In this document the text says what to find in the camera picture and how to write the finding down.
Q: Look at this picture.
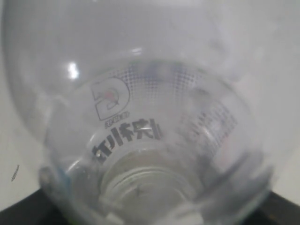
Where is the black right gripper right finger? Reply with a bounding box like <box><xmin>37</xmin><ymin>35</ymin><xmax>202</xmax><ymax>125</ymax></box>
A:
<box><xmin>258</xmin><ymin>192</ymin><xmax>300</xmax><ymax>225</ymax></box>

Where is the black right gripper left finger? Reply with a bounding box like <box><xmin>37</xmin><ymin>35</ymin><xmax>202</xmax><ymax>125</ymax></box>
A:
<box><xmin>0</xmin><ymin>190</ymin><xmax>59</xmax><ymax>225</ymax></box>

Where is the clear plastic drink bottle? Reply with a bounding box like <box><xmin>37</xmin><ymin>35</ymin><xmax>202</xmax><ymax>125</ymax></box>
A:
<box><xmin>1</xmin><ymin>0</ymin><xmax>300</xmax><ymax>225</ymax></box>

